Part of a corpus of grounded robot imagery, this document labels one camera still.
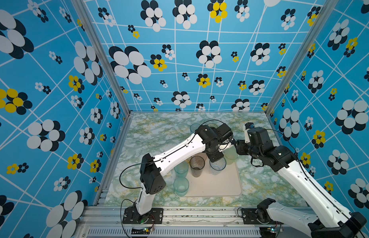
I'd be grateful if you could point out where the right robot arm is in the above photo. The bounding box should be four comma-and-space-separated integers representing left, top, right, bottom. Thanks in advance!
233, 127, 367, 238

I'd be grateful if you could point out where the aluminium front rail frame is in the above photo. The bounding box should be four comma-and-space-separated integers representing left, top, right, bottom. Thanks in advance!
74, 206, 306, 238

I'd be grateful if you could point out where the short green cup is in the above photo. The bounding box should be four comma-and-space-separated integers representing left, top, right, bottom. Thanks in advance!
223, 146, 238, 165

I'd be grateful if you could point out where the beige plastic tray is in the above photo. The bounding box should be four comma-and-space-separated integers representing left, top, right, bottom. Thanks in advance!
185, 153, 242, 197

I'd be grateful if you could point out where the tall teal tumbler front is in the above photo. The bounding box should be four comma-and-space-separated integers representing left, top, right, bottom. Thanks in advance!
174, 161, 189, 178

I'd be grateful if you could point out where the tall frosted blue tumbler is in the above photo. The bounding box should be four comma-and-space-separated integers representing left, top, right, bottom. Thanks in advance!
190, 123, 200, 133

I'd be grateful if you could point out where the small green circuit board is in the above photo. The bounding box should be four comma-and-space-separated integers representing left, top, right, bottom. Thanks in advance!
131, 227, 154, 235

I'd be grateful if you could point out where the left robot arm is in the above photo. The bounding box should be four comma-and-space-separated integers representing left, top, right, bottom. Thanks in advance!
135, 123, 233, 215

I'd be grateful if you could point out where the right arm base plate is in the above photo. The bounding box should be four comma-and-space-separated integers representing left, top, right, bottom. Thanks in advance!
237, 207, 283, 226

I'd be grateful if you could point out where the tall light blue faceted tumbler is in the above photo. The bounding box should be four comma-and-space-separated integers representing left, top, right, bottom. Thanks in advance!
209, 158, 227, 176

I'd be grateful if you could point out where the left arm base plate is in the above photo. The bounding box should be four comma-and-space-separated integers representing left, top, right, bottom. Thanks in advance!
121, 207, 164, 225

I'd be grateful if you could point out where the tall teal tumbler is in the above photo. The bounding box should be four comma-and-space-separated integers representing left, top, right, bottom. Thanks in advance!
173, 178, 189, 197
174, 161, 189, 178

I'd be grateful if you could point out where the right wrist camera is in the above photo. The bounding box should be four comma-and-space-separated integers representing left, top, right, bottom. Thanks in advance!
243, 122, 254, 143

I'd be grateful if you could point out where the tall grey tumbler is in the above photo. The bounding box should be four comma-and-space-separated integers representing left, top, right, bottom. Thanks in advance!
189, 156, 205, 178

